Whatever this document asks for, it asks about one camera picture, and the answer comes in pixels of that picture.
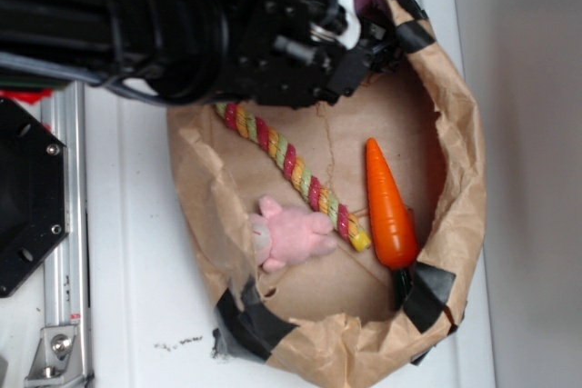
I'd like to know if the pink plush bunny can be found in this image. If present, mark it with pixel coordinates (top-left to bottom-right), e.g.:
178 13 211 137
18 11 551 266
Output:
249 195 337 274

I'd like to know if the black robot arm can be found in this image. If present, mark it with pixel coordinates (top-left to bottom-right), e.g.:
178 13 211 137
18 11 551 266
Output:
1 0 403 108

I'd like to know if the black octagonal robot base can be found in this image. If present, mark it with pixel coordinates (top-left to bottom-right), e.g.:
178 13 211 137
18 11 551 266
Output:
1 98 67 298

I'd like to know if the brown paper bag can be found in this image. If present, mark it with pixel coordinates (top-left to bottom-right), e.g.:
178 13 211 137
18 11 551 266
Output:
167 0 487 387

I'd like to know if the orange plastic carrot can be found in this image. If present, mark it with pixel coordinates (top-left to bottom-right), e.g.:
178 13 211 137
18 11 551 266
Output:
365 137 420 310

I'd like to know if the multicoloured twisted rope toy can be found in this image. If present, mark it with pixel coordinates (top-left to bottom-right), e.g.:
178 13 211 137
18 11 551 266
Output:
215 103 372 253

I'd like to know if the aluminium rail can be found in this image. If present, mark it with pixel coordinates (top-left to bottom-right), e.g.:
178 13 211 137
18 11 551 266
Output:
24 83 95 387

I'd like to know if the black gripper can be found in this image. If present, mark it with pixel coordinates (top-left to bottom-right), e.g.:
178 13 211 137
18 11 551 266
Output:
217 0 401 108

